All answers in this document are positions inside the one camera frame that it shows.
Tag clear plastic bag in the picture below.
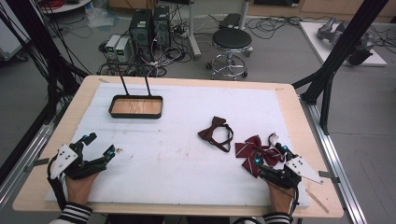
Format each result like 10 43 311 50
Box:
85 7 120 30

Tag dark brown bow tie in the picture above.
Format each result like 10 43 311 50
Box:
197 116 234 153

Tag black round stool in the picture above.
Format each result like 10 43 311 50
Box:
205 27 255 81

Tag hand-held gripper black cable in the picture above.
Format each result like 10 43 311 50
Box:
46 154 68 213
288 183 301 224

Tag white floor board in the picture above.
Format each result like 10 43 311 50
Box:
298 21 388 67

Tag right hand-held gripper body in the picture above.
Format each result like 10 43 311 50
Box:
260 155 325 189

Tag flat black box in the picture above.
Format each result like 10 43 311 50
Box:
219 12 243 31

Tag silver metal rail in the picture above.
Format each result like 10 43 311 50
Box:
0 102 68 203
300 96 368 224

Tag left hand-held gripper black cable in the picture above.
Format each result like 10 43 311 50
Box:
46 154 68 213

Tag black rack with wooden tray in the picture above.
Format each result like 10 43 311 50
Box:
104 62 163 119

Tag red striped bow tie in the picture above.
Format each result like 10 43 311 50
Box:
234 133 286 179

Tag thin wooden stick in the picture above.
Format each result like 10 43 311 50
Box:
305 189 330 215

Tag white foam mat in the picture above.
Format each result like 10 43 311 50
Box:
45 82 311 209

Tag white table leg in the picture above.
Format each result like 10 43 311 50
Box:
186 0 202 60
237 0 252 31

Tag large black computer tower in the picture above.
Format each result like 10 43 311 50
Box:
129 8 154 62

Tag person's left hand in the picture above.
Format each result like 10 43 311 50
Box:
64 172 100 206

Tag round white table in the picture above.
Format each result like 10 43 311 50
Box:
40 0 93 15

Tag grey metal clip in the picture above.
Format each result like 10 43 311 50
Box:
318 170 341 185
24 158 50 174

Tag electronic boxes on floor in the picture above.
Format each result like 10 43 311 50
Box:
96 6 200 78

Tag right hand-held gripper black cable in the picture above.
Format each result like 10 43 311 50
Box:
288 183 301 224

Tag person's right hand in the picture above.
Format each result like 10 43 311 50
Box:
267 183 295 215

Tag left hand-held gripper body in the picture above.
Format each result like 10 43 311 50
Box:
49 139 108 181

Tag black frame stand with cables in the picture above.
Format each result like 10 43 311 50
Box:
0 0 91 125

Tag white power supply unit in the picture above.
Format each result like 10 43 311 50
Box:
105 35 121 60
115 37 132 63

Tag slim black computer tower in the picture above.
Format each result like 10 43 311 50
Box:
152 5 172 51

